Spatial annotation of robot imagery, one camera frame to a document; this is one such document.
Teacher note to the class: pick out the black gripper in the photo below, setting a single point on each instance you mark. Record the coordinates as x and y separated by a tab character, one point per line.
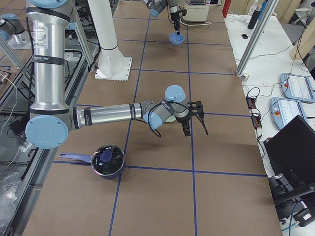
174	16
183	120

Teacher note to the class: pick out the blue bowl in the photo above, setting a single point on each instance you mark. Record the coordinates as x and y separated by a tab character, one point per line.
176	39

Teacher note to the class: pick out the green bowl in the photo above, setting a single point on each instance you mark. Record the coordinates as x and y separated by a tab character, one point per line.
171	119

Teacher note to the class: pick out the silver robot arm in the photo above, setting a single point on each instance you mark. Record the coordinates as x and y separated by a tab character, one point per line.
157	6
51	119

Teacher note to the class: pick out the cream toaster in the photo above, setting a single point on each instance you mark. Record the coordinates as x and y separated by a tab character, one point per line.
197	10

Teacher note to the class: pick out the orange black adapter box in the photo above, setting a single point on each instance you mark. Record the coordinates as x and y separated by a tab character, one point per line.
256	122

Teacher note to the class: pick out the black water bottle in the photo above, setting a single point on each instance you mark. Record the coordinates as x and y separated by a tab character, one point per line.
254	17

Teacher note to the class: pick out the white pillar with base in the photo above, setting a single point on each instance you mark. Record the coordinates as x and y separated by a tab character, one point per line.
112	65

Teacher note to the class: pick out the dark blue saucepan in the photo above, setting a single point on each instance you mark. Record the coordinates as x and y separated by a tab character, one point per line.
108	161

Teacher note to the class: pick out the lower teach pendant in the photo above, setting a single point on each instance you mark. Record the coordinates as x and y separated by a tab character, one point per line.
284	110

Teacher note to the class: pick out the teach pendant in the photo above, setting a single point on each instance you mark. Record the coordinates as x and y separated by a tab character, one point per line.
284	110
297	87

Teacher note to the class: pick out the black laptop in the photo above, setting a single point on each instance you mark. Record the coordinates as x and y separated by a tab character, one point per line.
292	150

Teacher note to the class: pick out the upper teach pendant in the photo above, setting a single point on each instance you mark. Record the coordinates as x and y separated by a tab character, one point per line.
297	87

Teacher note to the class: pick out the clear plastic bag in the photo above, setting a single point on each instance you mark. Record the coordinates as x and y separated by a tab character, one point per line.
10	183

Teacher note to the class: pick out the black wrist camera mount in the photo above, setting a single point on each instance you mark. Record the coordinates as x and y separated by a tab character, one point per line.
195	108

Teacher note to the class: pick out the aluminium frame post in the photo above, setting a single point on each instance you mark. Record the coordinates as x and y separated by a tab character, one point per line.
258	31

